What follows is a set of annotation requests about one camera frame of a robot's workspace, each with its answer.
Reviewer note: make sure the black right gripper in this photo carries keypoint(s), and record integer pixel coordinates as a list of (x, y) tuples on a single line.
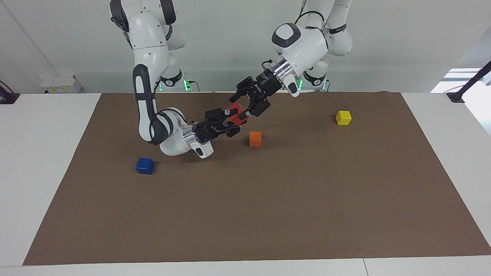
[(209, 131)]

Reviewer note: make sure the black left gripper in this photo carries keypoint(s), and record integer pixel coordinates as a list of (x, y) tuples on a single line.
[(262, 88)]

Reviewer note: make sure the red wooden block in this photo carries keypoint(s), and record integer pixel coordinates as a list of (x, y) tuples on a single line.
[(238, 115)]

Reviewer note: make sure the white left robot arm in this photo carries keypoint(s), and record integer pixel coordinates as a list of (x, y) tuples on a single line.
[(307, 46)]

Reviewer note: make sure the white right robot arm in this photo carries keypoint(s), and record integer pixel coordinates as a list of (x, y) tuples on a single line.
[(149, 50)]

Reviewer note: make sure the orange wooden block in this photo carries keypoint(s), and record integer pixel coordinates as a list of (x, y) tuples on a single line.
[(255, 139)]

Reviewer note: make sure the blue wooden block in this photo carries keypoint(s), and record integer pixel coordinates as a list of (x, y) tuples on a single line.
[(144, 166)]

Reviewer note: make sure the yellow wooden block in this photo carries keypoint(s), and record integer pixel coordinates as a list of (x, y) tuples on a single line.
[(343, 118)]

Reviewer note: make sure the brown table mat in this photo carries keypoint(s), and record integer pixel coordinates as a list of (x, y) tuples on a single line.
[(268, 207)]

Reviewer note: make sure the black angled stand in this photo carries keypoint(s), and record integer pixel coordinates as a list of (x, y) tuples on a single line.
[(456, 96)]

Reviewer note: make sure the black table clamp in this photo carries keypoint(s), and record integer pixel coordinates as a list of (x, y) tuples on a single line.
[(7, 97)]

